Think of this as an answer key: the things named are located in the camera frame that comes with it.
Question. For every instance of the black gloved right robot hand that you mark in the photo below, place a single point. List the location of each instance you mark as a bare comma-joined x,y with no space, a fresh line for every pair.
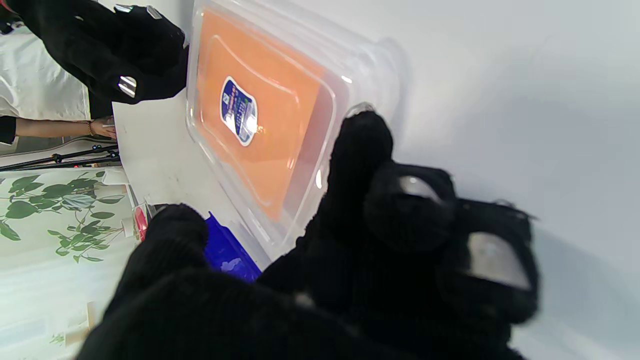
100,45

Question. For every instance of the bystander bare hand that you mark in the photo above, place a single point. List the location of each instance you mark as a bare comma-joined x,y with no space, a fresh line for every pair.
104,127

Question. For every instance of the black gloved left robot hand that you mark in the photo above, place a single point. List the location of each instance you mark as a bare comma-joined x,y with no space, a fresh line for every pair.
375,275

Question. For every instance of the clear container with blue clips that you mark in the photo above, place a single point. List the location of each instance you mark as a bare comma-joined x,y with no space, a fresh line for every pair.
230,255

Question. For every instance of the clear lid with orange label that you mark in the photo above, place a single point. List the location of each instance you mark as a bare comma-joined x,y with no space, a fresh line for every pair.
265,115

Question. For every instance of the bystander bare forearm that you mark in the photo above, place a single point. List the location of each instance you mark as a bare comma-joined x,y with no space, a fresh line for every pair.
50,128

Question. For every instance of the black equipment piece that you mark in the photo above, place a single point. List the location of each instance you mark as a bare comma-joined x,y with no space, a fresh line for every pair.
60,157

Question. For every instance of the printed room scene backdrop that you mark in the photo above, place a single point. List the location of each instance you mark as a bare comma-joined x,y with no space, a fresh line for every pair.
50,240

